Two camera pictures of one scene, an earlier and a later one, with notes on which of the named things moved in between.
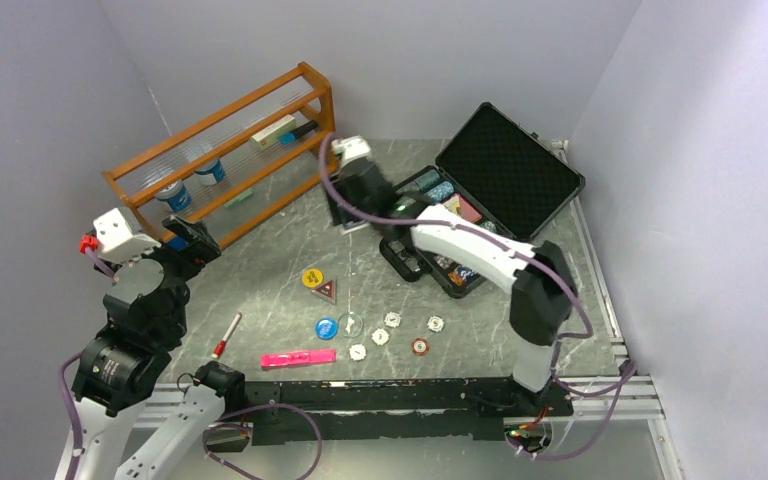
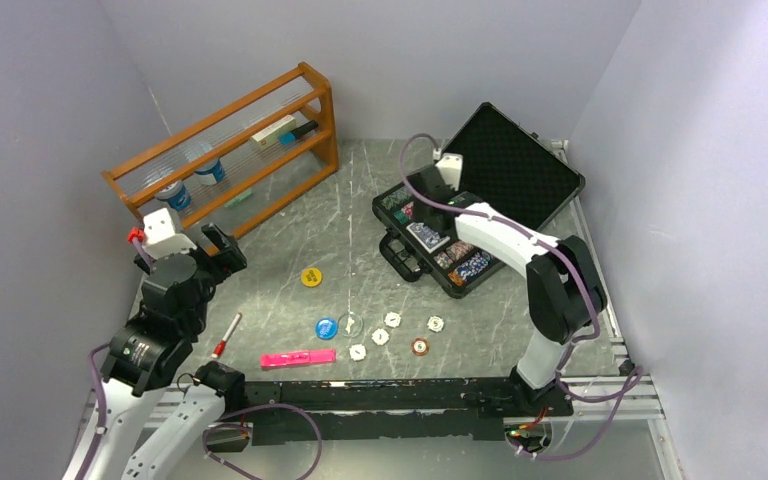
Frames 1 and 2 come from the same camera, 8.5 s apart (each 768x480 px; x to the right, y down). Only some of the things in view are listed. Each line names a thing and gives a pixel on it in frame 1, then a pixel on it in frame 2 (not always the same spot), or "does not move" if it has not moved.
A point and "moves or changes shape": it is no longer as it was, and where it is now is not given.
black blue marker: [288, 138] does not move
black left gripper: [201, 245] → [230, 258]
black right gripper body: [336, 212] → [420, 213]
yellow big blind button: [312, 277] does not move
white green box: [271, 135] does not move
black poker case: [492, 171] does not move
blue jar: [177, 195] does not move
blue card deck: [354, 225] moves or changes shape
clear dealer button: [350, 325] does not move
